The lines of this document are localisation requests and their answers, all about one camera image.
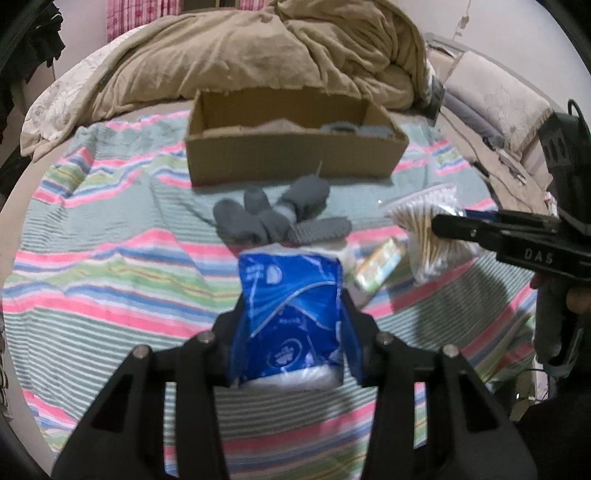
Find grey cloth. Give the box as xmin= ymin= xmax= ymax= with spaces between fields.
xmin=257 ymin=119 xmax=320 ymax=136

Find pink curtain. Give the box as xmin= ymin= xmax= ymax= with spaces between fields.
xmin=105 ymin=0 xmax=185 ymax=43

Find bag of cotton swabs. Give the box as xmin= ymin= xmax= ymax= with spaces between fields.
xmin=379 ymin=184 xmax=483 ymax=284

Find blue tissue packet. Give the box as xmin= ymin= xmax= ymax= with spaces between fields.
xmin=229 ymin=251 xmax=346 ymax=392

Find dark hanging clothes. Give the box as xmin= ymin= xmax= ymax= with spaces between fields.
xmin=0 ymin=0 xmax=66 ymax=136

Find beige floral cushion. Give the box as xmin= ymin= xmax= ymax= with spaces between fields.
xmin=455 ymin=50 xmax=553 ymax=158

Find striped blanket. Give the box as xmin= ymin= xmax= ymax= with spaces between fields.
xmin=2 ymin=108 xmax=548 ymax=462

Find black device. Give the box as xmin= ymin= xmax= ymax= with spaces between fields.
xmin=424 ymin=75 xmax=447 ymax=121

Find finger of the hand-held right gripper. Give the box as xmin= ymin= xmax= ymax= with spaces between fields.
xmin=431 ymin=214 xmax=561 ymax=254
xmin=462 ymin=208 xmax=561 ymax=228

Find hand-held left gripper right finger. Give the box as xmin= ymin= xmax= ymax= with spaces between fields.
xmin=339 ymin=293 xmax=539 ymax=480

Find cardboard box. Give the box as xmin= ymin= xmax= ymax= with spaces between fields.
xmin=185 ymin=88 xmax=410 ymax=186

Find person's right hand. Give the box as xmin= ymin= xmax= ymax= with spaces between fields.
xmin=566 ymin=285 xmax=591 ymax=324

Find small green packet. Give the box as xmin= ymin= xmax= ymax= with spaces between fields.
xmin=353 ymin=237 xmax=408 ymax=295

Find black cable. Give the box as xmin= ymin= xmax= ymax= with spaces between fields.
xmin=442 ymin=110 xmax=528 ymax=186

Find white plastic packet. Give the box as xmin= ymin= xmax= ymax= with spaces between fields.
xmin=339 ymin=244 xmax=370 ymax=305

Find blue-grey cloth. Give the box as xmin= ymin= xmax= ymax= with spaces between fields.
xmin=321 ymin=122 xmax=396 ymax=140

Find brown duvet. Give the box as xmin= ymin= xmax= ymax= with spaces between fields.
xmin=21 ymin=0 xmax=428 ymax=162

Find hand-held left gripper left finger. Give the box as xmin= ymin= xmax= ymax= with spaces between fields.
xmin=51 ymin=295 xmax=246 ymax=480

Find white floral quilt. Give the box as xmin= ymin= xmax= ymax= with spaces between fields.
xmin=21 ymin=37 xmax=136 ymax=160

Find grey textured sock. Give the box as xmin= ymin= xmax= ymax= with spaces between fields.
xmin=285 ymin=216 xmax=353 ymax=245

